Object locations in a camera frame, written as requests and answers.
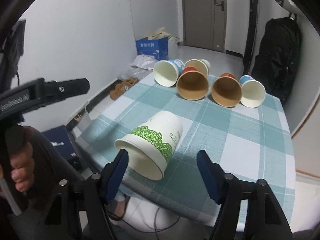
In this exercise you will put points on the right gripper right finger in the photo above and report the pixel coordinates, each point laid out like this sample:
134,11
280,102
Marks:
265,218

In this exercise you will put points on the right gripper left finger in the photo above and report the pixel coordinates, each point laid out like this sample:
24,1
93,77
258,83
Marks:
77,210

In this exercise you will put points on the white green leaf paper cup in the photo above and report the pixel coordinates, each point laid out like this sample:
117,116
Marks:
151,145

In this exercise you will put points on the small blue paper cup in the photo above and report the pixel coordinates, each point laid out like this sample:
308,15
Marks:
253,92

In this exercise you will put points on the small red paper cup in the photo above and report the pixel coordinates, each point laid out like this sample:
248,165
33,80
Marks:
226,90

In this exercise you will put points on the large blue paper cup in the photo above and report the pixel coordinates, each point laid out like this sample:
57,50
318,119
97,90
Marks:
167,72

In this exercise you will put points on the large red paper cup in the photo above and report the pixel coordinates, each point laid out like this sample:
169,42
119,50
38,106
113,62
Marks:
192,84

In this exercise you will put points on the rear white green paper cup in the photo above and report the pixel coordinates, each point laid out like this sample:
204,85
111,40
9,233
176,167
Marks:
202,65

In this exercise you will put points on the left hand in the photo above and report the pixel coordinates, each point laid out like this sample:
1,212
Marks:
23,164

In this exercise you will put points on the blue Jordan shoe box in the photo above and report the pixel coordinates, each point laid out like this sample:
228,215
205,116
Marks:
60,139

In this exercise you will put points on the near brown suede shoe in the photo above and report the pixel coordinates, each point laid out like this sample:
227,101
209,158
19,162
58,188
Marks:
119,90

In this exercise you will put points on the brown suede shoe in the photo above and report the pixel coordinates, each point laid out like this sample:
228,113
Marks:
130,81
119,90

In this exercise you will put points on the far brown suede shoe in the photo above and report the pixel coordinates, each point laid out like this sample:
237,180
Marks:
130,81

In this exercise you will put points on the lower grey plastic parcel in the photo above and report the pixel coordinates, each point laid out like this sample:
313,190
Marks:
134,72

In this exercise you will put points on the grey plastic parcel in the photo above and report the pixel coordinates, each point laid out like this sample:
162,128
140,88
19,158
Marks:
144,62
134,72

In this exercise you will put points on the upper grey plastic parcel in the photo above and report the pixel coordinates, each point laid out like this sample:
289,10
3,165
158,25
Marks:
144,62

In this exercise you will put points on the blue cardboard box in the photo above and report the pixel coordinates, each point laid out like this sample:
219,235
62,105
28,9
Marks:
157,48

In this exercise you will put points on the black backpack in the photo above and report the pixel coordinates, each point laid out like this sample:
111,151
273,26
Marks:
276,63

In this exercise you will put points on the grey brown door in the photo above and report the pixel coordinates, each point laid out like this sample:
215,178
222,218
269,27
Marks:
204,24

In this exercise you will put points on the black metal rack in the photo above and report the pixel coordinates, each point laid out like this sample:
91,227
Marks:
251,35

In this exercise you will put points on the black door handle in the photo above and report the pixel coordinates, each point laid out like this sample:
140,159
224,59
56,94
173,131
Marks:
221,5

